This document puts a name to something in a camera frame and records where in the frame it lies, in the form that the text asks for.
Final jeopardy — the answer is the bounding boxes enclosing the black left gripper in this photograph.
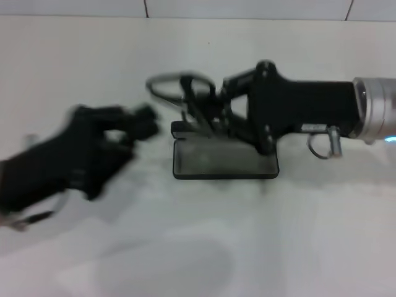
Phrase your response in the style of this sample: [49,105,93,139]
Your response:
[0,103,162,217]

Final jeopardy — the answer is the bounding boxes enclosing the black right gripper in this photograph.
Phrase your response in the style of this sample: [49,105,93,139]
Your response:
[197,60,362,156]

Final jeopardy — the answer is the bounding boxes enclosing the black glasses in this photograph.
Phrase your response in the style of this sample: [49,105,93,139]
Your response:
[145,71,239,140]

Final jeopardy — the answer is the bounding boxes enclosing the black glasses case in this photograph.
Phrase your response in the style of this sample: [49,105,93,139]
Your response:
[170,120,280,181]

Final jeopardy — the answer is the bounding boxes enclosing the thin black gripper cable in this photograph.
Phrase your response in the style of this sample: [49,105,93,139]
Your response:
[307,131,332,159]
[0,191,67,231]

